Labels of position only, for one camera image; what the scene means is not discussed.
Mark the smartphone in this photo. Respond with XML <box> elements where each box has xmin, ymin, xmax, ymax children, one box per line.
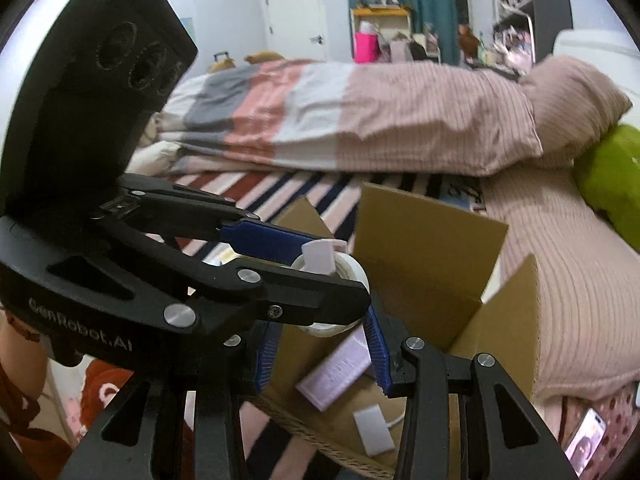
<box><xmin>564</xmin><ymin>407</ymin><xmax>608</xmax><ymax>478</ymax></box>

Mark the pale pink plastic piece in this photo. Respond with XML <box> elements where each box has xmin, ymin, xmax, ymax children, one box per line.
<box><xmin>301</xmin><ymin>239</ymin><xmax>348</xmax><ymax>276</ymax></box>

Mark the teal curtain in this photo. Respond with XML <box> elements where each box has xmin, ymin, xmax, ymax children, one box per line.
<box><xmin>347</xmin><ymin>0</ymin><xmax>458</xmax><ymax>66</ymax></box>

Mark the dark brown plush toy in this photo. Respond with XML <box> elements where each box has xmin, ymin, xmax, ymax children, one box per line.
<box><xmin>457</xmin><ymin>25</ymin><xmax>479</xmax><ymax>59</ymax></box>

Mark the pink dotted bed sheet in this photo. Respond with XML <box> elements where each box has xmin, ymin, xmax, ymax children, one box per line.
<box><xmin>560</xmin><ymin>382</ymin><xmax>640</xmax><ymax>468</ymax></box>

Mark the bright pink gift bag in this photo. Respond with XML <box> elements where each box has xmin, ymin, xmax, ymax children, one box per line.
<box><xmin>354</xmin><ymin>31</ymin><xmax>380</xmax><ymax>64</ymax></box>

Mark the pink striped pillow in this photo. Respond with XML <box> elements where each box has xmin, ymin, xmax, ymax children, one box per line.
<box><xmin>517</xmin><ymin>55</ymin><xmax>633</xmax><ymax>168</ymax></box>

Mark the person's left forearm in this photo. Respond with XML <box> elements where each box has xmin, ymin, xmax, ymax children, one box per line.
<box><xmin>0</xmin><ymin>305</ymin><xmax>73</xmax><ymax>466</ymax></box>

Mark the red bear print cloth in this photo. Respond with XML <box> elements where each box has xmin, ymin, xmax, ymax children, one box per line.
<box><xmin>77</xmin><ymin>359</ymin><xmax>136</xmax><ymax>433</ymax></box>

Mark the yellow shelf unit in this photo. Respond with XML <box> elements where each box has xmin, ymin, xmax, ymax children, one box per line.
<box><xmin>350</xmin><ymin>6</ymin><xmax>414</xmax><ymax>63</ymax></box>

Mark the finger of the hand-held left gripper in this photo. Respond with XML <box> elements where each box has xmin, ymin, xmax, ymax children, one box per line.
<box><xmin>119</xmin><ymin>174</ymin><xmax>347</xmax><ymax>264</ymax></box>
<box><xmin>95</xmin><ymin>219</ymin><xmax>372</xmax><ymax>334</ymax></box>

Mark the dark bookshelf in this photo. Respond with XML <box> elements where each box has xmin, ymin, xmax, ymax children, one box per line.
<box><xmin>487</xmin><ymin>0</ymin><xmax>571</xmax><ymax>68</ymax></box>

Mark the brown cardboard box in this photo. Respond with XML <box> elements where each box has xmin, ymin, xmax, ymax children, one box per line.
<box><xmin>240</xmin><ymin>182</ymin><xmax>541</xmax><ymax>478</ymax></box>

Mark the cream puffy quilt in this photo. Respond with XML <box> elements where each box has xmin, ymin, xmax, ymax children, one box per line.
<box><xmin>127</xmin><ymin>137</ymin><xmax>177</xmax><ymax>177</ymax></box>

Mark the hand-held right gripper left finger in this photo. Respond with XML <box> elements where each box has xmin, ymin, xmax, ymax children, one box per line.
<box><xmin>59</xmin><ymin>317</ymin><xmax>286</xmax><ymax>480</ymax></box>

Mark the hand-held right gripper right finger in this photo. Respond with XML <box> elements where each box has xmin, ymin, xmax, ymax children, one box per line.
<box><xmin>364</xmin><ymin>304</ymin><xmax>582</xmax><ymax>480</ymax></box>

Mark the pink rectangular box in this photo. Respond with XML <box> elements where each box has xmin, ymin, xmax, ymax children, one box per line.
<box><xmin>295</xmin><ymin>327</ymin><xmax>374</xmax><ymax>411</ymax></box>

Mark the pink ribbed bedspread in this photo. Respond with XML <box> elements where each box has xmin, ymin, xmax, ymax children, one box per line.
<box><xmin>482</xmin><ymin>162</ymin><xmax>640</xmax><ymax>411</ymax></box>

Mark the clear tape roll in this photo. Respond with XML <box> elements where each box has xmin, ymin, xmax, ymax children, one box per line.
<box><xmin>290</xmin><ymin>252</ymin><xmax>371</xmax><ymax>337</ymax></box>

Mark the white door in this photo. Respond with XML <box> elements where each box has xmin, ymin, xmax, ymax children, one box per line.
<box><xmin>262</xmin><ymin>0</ymin><xmax>331</xmax><ymax>61</ymax></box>

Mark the white bed headboard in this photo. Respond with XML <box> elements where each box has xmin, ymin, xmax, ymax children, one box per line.
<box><xmin>552</xmin><ymin>29</ymin><xmax>640</xmax><ymax>126</ymax></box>

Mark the striped fleece blanket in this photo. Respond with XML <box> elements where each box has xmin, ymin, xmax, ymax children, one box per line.
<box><xmin>165</xmin><ymin>169</ymin><xmax>488</xmax><ymax>480</ymax></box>

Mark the striped patchwork duvet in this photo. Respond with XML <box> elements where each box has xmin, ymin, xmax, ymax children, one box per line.
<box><xmin>150</xmin><ymin>59</ymin><xmax>543</xmax><ymax>177</ymax></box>

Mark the white charger adapter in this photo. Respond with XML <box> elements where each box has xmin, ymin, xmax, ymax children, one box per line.
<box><xmin>353</xmin><ymin>407</ymin><xmax>396</xmax><ymax>457</ymax></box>

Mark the green plush toy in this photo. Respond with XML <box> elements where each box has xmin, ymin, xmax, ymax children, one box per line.
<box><xmin>572</xmin><ymin>122</ymin><xmax>640</xmax><ymax>253</ymax></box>

